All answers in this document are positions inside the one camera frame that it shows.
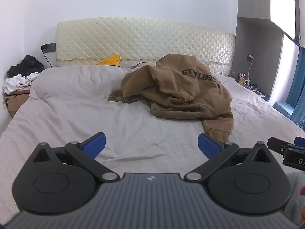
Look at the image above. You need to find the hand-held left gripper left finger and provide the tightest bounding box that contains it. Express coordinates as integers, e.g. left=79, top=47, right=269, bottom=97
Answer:
left=33, top=132, right=120, bottom=183

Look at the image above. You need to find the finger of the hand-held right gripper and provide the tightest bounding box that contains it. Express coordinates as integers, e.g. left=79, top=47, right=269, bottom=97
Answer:
left=267, top=137, right=296, bottom=153

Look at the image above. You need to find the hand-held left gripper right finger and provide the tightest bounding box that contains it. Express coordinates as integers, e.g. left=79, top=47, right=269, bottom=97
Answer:
left=185, top=133, right=272, bottom=182

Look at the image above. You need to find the brown hoodie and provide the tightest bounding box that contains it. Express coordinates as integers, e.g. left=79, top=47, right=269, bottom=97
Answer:
left=108, top=54, right=234, bottom=142

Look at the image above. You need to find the black clothes pile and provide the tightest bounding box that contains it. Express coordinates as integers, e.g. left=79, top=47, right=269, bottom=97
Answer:
left=7, top=55, right=45, bottom=79

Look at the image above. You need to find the person's grey clothing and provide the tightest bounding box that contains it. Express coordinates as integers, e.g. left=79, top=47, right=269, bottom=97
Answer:
left=285, top=172, right=305, bottom=222

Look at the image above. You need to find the blue chair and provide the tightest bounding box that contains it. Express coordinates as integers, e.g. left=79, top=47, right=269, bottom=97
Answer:
left=273, top=101, right=296, bottom=118

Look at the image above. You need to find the light grey duvet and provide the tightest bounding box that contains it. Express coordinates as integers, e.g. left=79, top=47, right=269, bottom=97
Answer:
left=0, top=65, right=305, bottom=217

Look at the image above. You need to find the blue curtain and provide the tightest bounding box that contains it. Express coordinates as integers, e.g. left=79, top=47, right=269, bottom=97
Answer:
left=285, top=48, right=305, bottom=131

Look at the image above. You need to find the yellow pillow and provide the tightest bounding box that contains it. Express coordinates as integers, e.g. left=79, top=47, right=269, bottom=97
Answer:
left=95, top=53, right=121, bottom=66

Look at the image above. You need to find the cardboard box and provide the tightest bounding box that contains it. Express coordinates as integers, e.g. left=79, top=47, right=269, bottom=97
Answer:
left=3, top=88, right=31, bottom=118

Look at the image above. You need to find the cream quilted headboard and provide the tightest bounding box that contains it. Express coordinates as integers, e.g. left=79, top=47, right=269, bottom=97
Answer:
left=56, top=17, right=235, bottom=78

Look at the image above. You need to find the white charging cable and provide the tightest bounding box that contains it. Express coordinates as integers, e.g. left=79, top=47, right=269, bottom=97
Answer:
left=245, top=58, right=253, bottom=84

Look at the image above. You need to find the black cable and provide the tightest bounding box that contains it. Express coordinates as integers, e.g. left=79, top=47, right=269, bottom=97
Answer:
left=43, top=51, right=53, bottom=68

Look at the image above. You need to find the black wall socket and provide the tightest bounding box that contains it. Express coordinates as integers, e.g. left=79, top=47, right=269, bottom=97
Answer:
left=41, top=42, right=56, bottom=53

